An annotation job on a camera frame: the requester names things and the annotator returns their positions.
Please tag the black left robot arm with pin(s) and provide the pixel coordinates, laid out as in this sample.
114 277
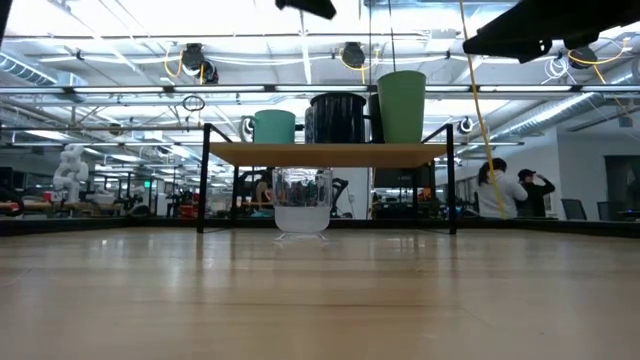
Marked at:
4 15

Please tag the clear glass cup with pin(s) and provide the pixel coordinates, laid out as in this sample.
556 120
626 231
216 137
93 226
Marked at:
302 210

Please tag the navy speckled enamel mug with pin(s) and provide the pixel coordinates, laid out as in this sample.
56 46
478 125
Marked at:
337 120

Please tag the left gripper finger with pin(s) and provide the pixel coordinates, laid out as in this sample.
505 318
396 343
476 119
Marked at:
310 6

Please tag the green plastic cup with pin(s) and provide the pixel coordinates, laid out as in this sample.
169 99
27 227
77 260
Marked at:
402 107

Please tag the silver ventilation duct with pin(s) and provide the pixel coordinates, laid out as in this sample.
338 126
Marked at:
25 70

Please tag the white humanoid robot figure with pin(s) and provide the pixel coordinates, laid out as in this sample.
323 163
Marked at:
70 172

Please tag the person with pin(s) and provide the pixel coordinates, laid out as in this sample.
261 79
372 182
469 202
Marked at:
537 195
500 197

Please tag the teal plastic mug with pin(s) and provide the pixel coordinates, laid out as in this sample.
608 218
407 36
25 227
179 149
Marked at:
275 127

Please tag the grey office chair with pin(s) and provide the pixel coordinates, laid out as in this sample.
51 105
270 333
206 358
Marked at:
574 210

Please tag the wooden shelf black metal legs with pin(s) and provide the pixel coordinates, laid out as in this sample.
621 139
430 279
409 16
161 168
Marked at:
325 154

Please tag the tall black cup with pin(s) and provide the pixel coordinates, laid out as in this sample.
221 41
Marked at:
376 120

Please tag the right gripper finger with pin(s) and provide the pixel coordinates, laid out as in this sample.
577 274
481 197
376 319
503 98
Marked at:
495 42

